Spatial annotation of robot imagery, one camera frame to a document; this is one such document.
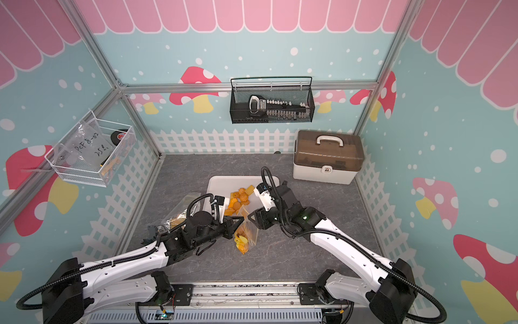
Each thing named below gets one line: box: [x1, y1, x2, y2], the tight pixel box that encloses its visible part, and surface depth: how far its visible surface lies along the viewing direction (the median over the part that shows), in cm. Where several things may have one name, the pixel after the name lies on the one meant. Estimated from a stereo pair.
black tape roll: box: [110, 128, 129, 147], surface depth 82 cm
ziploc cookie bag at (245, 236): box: [234, 204, 259, 255], surface depth 79 cm
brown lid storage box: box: [292, 129, 365, 185], surface depth 99 cm
